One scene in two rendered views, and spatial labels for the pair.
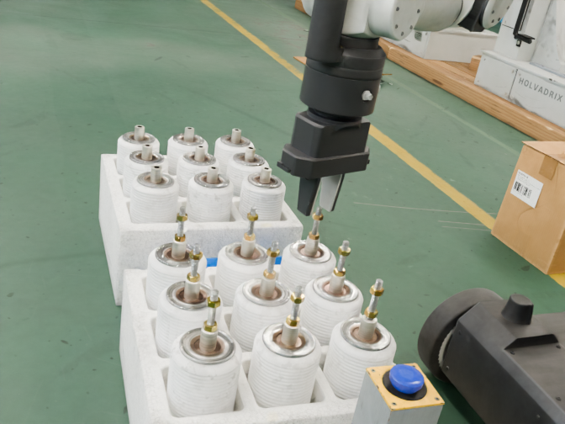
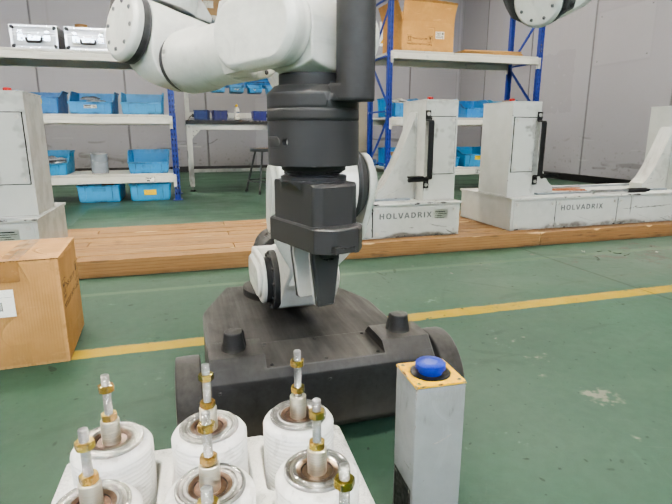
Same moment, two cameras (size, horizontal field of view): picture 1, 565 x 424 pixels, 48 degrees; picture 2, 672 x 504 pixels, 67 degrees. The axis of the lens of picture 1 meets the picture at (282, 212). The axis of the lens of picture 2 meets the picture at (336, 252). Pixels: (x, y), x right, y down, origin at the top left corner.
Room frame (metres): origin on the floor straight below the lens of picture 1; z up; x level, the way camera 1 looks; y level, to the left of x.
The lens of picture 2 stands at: (0.64, 0.46, 0.63)
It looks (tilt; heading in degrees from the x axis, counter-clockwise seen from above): 13 degrees down; 278
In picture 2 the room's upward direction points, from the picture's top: straight up
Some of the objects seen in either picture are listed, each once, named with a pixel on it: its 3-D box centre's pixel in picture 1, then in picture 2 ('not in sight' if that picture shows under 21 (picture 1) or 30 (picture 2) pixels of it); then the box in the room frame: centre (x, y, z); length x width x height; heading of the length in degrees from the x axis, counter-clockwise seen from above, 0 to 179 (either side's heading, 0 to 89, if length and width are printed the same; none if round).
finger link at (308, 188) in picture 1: (305, 191); (326, 276); (0.71, -0.02, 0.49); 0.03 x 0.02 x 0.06; 41
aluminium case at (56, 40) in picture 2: not in sight; (40, 40); (3.86, -3.89, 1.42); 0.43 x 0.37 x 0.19; 112
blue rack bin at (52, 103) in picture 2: not in sight; (41, 102); (3.93, -3.90, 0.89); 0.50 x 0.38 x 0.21; 115
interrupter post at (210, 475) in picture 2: (267, 285); (209, 476); (0.84, 0.00, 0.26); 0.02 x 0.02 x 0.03
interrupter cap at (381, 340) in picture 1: (365, 334); (298, 414); (0.77, -0.15, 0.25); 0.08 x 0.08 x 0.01
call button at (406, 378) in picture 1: (405, 380); (430, 368); (0.60, -0.18, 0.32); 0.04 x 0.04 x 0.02
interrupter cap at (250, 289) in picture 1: (266, 292); (210, 486); (0.84, 0.00, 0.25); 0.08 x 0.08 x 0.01
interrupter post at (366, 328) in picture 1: (366, 327); (298, 406); (0.77, -0.15, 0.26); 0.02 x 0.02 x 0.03
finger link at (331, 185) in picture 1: (333, 186); (303, 266); (0.74, -0.06, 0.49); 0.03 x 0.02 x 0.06; 41
